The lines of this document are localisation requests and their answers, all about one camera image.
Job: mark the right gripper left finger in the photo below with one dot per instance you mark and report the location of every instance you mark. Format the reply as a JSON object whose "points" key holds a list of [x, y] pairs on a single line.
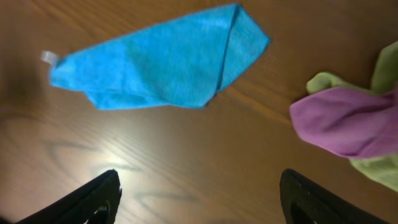
{"points": [[95, 202]]}

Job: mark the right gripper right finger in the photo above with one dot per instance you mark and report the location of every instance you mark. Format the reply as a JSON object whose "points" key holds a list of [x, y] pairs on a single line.
{"points": [[305, 202]]}

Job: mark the blue microfiber cloth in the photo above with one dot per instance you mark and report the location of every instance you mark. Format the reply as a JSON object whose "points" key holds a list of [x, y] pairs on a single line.
{"points": [[184, 62]]}

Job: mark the crumpled green cloth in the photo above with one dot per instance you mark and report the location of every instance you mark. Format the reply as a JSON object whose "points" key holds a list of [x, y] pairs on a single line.
{"points": [[382, 170]]}

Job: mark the crumpled purple cloth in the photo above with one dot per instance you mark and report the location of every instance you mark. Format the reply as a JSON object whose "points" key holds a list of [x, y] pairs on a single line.
{"points": [[348, 123]]}

